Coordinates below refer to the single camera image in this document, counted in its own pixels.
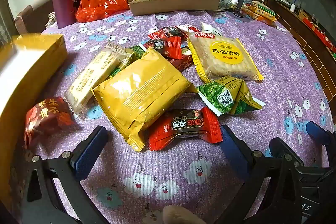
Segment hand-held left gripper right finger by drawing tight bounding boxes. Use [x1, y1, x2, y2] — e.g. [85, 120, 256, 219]
[220, 124, 298, 224]

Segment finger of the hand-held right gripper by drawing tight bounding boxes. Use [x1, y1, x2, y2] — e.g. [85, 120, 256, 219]
[270, 137, 306, 169]
[307, 121, 336, 147]

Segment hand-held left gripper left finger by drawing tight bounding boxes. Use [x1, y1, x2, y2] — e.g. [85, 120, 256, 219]
[21, 126, 111, 224]

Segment green triangular snack packet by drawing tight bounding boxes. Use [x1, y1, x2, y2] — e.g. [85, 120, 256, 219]
[197, 76, 265, 116]

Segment red candy packet black label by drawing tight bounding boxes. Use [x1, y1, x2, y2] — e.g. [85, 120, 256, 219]
[148, 26, 184, 41]
[143, 36, 182, 60]
[148, 107, 223, 151]

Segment dark red gold-print packet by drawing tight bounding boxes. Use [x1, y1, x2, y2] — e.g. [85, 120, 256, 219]
[24, 97, 75, 149]

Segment beige cracker packet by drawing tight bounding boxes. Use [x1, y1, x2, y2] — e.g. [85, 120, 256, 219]
[64, 42, 132, 114]

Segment large yellow snack packet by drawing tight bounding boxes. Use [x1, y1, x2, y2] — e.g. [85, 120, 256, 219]
[91, 47, 192, 152]

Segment dark red candy packet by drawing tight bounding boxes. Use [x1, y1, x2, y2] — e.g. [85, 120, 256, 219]
[165, 55, 195, 72]

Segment yellow cardboard box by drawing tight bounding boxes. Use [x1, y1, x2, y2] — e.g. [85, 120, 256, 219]
[0, 34, 68, 211]

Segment purple floral tablecloth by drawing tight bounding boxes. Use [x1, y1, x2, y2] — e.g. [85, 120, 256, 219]
[34, 7, 334, 224]

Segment beige soft object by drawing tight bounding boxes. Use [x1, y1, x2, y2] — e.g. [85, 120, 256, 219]
[162, 205, 201, 224]

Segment clear yellow-edged cracker packet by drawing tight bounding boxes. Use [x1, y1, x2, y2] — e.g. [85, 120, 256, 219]
[188, 30, 264, 82]

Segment green leaf-print snack packet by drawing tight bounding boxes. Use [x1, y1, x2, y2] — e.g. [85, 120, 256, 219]
[109, 46, 146, 77]

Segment white and green snack packet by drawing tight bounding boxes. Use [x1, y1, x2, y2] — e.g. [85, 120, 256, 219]
[201, 21, 222, 36]

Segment red and white snack packet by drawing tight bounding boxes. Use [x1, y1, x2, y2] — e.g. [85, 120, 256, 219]
[175, 24, 202, 35]

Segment pile of orange packets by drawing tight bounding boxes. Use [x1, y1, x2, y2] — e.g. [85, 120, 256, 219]
[241, 2, 277, 28]

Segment brown sofa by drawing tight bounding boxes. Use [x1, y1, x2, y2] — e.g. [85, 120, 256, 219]
[14, 0, 57, 34]

